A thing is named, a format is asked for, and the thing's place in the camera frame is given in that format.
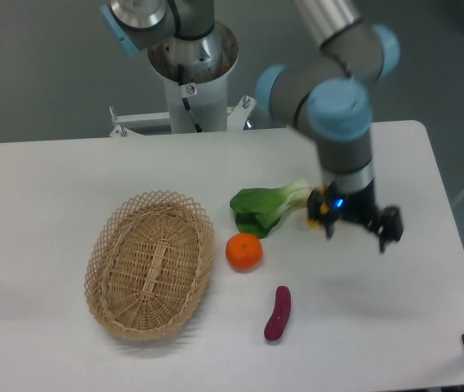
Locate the green bok choy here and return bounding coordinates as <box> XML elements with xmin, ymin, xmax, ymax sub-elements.
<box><xmin>229</xmin><ymin>179</ymin><xmax>312</xmax><ymax>238</ymax></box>

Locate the woven wicker basket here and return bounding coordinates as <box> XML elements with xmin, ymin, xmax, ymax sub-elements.
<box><xmin>84</xmin><ymin>191</ymin><xmax>214</xmax><ymax>341</ymax></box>

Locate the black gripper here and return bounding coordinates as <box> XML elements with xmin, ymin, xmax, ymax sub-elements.
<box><xmin>306</xmin><ymin>181</ymin><xmax>404</xmax><ymax>253</ymax></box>

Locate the black cable on pedestal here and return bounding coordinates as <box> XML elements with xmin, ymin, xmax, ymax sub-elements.
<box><xmin>176</xmin><ymin>65</ymin><xmax>204</xmax><ymax>134</ymax></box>

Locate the orange mandarin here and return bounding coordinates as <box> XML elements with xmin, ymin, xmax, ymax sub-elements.
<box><xmin>225</xmin><ymin>233</ymin><xmax>263</xmax><ymax>271</ymax></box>

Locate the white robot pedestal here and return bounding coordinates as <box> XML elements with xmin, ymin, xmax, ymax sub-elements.
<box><xmin>109</xmin><ymin>21</ymin><xmax>257</xmax><ymax>137</ymax></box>

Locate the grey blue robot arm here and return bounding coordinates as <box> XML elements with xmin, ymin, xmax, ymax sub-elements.
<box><xmin>100</xmin><ymin>1</ymin><xmax>404</xmax><ymax>248</ymax></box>

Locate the purple sweet potato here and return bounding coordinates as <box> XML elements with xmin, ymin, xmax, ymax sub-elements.
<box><xmin>264</xmin><ymin>286</ymin><xmax>292</xmax><ymax>342</ymax></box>

